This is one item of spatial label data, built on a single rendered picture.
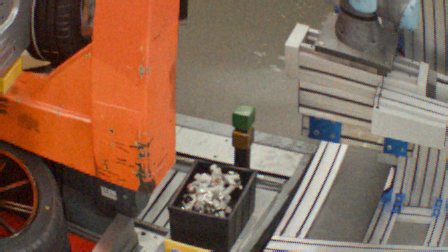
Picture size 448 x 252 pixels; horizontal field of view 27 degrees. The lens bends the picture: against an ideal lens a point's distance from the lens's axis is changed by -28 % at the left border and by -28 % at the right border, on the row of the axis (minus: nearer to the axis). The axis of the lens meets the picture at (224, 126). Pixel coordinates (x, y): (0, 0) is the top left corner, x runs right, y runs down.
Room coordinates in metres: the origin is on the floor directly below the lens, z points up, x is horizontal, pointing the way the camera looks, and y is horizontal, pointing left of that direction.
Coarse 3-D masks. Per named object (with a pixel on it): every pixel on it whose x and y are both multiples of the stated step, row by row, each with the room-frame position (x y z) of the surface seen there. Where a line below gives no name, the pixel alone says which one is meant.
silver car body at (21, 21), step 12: (0, 0) 2.34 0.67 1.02; (12, 0) 2.42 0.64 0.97; (24, 0) 2.45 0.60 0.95; (0, 12) 2.34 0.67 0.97; (12, 12) 2.41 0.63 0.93; (24, 12) 2.46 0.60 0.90; (0, 24) 2.35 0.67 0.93; (12, 24) 2.39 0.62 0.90; (24, 24) 2.47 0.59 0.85; (0, 36) 2.31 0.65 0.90; (12, 36) 2.39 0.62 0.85; (24, 36) 2.47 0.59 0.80; (0, 48) 2.31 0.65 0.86; (12, 48) 2.40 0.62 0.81; (24, 48) 2.48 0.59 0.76; (0, 60) 2.32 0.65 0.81; (12, 60) 2.40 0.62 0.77; (0, 72) 2.32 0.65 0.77
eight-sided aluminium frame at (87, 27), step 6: (84, 0) 2.56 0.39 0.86; (90, 0) 2.56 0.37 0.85; (84, 6) 2.55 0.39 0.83; (90, 6) 2.57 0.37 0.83; (84, 12) 2.55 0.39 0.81; (90, 12) 2.57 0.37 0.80; (84, 18) 2.55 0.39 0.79; (90, 18) 2.57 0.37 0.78; (84, 24) 2.55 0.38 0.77; (90, 24) 2.55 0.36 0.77; (84, 30) 2.55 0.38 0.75; (90, 30) 2.54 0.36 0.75; (84, 36) 2.57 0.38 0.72; (90, 36) 2.55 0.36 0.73; (90, 42) 2.61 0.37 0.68
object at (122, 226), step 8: (120, 216) 2.22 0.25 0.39; (112, 224) 2.18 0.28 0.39; (120, 224) 2.19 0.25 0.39; (128, 224) 2.19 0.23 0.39; (104, 232) 2.14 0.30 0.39; (112, 232) 2.15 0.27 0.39; (120, 232) 2.15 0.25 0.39; (128, 232) 2.18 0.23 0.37; (136, 232) 2.23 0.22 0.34; (104, 240) 2.10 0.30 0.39; (112, 240) 2.11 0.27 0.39; (120, 240) 2.13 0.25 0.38; (128, 240) 2.19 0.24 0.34; (136, 240) 2.22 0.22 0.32; (96, 248) 2.06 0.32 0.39; (104, 248) 2.06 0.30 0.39; (112, 248) 2.08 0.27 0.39; (120, 248) 2.12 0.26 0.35; (128, 248) 2.16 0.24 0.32; (136, 248) 2.21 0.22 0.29
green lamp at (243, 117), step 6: (240, 108) 2.29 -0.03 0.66; (246, 108) 2.29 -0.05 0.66; (252, 108) 2.30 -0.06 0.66; (234, 114) 2.28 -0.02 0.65; (240, 114) 2.27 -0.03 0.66; (246, 114) 2.27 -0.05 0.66; (252, 114) 2.28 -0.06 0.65; (234, 120) 2.28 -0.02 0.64; (240, 120) 2.27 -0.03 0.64; (246, 120) 2.27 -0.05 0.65; (252, 120) 2.29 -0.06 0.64; (234, 126) 2.28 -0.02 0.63; (240, 126) 2.27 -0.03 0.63; (246, 126) 2.27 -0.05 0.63
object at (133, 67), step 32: (96, 0) 2.20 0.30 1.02; (128, 0) 2.17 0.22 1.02; (160, 0) 2.19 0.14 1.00; (96, 32) 2.20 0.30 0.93; (128, 32) 2.17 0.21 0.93; (160, 32) 2.20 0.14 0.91; (96, 64) 2.20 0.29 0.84; (128, 64) 2.16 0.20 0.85; (160, 64) 2.21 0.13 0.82; (96, 96) 2.20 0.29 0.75; (128, 96) 2.16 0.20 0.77; (160, 96) 2.21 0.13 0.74; (96, 128) 2.19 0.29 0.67; (128, 128) 2.16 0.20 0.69; (160, 128) 2.21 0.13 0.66; (96, 160) 2.19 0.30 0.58; (128, 160) 2.16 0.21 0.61; (160, 160) 2.21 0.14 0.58
